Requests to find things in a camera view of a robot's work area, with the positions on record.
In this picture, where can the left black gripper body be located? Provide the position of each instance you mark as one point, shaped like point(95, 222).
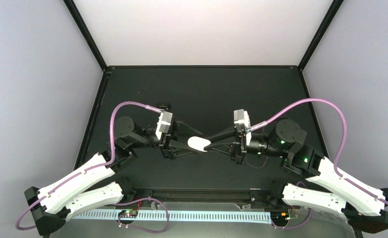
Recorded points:
point(164, 141)

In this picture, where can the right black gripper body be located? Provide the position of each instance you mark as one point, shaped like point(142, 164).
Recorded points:
point(239, 139)

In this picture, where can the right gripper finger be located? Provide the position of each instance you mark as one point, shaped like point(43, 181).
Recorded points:
point(224, 134)
point(225, 147)

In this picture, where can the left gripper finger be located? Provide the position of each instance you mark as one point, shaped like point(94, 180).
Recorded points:
point(178, 150)
point(185, 130)

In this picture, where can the white oval case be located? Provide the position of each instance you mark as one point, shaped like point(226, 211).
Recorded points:
point(198, 143)

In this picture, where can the black earbud charging case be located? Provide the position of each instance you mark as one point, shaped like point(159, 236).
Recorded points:
point(163, 105)

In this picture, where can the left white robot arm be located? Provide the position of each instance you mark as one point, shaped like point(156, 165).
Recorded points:
point(97, 183)

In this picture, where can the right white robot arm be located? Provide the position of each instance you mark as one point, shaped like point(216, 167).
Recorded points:
point(359, 205)

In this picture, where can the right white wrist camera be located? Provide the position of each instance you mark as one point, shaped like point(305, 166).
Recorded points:
point(243, 125)

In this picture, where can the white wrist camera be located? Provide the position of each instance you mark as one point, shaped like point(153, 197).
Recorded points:
point(243, 125)
point(164, 123)

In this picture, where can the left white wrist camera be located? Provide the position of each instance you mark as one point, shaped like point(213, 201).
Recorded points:
point(164, 123)

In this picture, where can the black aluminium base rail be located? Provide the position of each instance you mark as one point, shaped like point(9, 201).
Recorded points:
point(257, 198)

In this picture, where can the light blue slotted cable duct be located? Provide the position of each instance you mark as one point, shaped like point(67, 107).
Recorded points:
point(177, 216)

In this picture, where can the right back frame post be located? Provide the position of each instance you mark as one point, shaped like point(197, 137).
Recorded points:
point(321, 30)

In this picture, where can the frame post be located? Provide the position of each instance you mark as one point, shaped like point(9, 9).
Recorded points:
point(321, 30)
point(78, 19)

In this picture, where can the left back frame post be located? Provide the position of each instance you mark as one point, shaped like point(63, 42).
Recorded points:
point(78, 19)

